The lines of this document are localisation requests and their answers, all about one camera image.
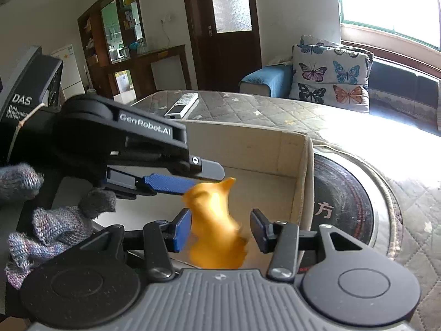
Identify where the dark blue sofa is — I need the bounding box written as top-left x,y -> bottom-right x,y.
368,58 -> 440,135

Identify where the dark wooden door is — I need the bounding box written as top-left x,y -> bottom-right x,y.
184,0 -> 262,92

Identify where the silver remote control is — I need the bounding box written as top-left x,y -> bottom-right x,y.
165,92 -> 199,120

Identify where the blue cushion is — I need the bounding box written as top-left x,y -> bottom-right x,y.
239,65 -> 293,98

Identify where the dark wooden shelf cabinet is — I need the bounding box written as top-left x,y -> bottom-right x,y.
78,0 -> 144,99

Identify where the window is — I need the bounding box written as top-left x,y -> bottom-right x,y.
338,0 -> 440,50

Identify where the butterfly print pillow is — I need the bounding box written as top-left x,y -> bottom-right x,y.
289,40 -> 374,113

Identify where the white refrigerator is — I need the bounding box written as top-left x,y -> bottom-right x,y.
51,44 -> 85,101

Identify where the dark wooden console table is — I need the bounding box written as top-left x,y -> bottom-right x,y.
104,43 -> 192,99

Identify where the grey knit gloved hand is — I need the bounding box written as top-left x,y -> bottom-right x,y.
1,164 -> 117,290

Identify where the orange rubber whale toy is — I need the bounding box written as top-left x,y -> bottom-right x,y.
182,177 -> 248,269

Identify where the black cardboard box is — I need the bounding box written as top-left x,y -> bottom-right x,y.
96,120 -> 314,273

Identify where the black round induction cooktop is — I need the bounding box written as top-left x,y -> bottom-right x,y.
311,143 -> 404,260

